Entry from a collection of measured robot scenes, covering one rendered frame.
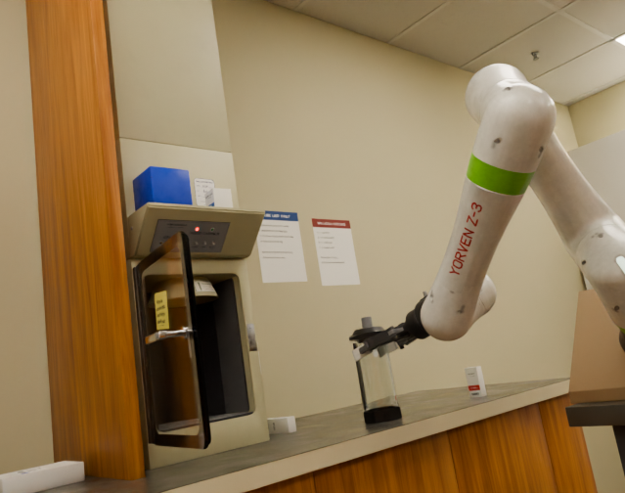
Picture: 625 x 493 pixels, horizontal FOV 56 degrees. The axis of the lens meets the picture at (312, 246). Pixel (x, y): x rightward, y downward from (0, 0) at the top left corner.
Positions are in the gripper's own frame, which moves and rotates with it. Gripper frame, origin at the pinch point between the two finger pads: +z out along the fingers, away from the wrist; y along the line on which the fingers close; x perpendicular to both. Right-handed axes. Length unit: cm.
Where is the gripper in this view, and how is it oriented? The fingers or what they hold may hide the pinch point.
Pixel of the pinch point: (373, 350)
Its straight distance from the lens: 159.4
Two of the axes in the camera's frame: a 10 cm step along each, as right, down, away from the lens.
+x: 3.1, 8.7, -3.8
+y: -7.6, -0.2, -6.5
